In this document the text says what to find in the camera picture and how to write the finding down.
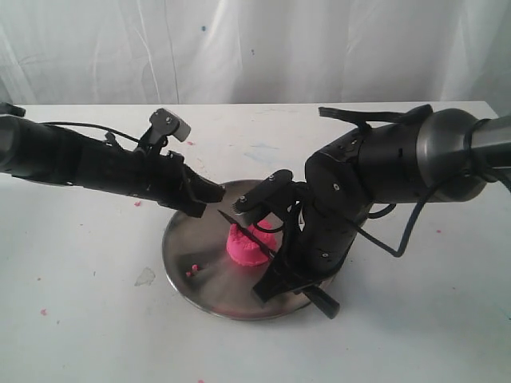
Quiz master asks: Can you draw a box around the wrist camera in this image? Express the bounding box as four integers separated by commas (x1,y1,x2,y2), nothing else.
232,169,299,226
136,108,191,155

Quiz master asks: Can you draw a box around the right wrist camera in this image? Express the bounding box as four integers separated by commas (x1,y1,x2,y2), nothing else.
232,169,299,226

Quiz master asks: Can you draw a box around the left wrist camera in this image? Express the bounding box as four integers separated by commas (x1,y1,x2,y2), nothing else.
136,108,191,155

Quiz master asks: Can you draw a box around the round steel plate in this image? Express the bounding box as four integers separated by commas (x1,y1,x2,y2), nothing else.
162,180,340,321

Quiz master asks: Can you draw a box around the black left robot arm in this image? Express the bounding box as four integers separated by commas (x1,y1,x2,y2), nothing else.
1,103,225,218

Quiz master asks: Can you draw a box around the pink dough piece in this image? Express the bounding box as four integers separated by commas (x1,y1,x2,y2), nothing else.
226,224,277,267

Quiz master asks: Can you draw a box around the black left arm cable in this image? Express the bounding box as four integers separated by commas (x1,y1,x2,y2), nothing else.
39,120,141,140

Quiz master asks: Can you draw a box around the black serrated knife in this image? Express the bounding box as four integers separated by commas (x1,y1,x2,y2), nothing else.
219,210,340,319

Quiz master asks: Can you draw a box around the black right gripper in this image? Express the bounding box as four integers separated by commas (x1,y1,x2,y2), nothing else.
252,195,359,303

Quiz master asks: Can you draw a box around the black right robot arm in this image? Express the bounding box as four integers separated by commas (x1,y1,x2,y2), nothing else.
253,105,510,310

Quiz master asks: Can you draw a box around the white backdrop curtain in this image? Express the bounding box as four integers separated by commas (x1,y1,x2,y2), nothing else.
1,1,510,113

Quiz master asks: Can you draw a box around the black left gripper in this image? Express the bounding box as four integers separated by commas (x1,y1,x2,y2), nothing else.
131,152,225,218

